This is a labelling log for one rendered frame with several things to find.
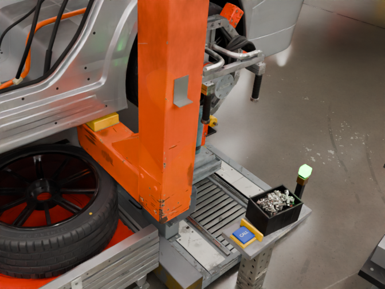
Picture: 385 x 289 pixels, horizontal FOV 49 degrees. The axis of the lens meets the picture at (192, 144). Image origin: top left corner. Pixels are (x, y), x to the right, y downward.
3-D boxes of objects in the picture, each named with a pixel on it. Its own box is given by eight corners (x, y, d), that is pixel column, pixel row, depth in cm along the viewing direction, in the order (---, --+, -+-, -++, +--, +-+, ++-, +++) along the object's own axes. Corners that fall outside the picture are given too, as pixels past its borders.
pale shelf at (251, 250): (283, 194, 208) (284, 190, 206) (311, 214, 198) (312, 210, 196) (220, 235, 184) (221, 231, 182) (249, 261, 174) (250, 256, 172)
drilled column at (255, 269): (248, 272, 220) (262, 216, 195) (263, 285, 214) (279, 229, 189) (235, 282, 215) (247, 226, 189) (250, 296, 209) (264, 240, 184)
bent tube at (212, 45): (232, 42, 214) (235, 22, 207) (261, 56, 203) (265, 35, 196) (207, 50, 204) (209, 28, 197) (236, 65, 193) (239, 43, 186)
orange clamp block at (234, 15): (224, 23, 213) (233, 7, 212) (235, 28, 209) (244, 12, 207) (217, 18, 208) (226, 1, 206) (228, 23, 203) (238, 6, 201)
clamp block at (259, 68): (251, 66, 211) (252, 56, 208) (264, 73, 206) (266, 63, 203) (244, 68, 208) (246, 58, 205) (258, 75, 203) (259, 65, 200)
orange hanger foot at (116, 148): (106, 133, 221) (102, 74, 201) (168, 188, 191) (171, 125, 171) (77, 144, 212) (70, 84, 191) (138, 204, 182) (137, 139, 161)
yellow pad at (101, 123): (104, 110, 210) (103, 101, 207) (120, 122, 202) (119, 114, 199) (79, 118, 202) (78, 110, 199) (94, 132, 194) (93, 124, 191)
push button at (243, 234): (242, 228, 183) (243, 225, 182) (254, 238, 179) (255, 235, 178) (231, 236, 179) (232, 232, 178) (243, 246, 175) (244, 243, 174)
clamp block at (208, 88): (200, 84, 192) (201, 74, 189) (214, 93, 187) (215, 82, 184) (192, 88, 189) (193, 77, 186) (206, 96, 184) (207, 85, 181)
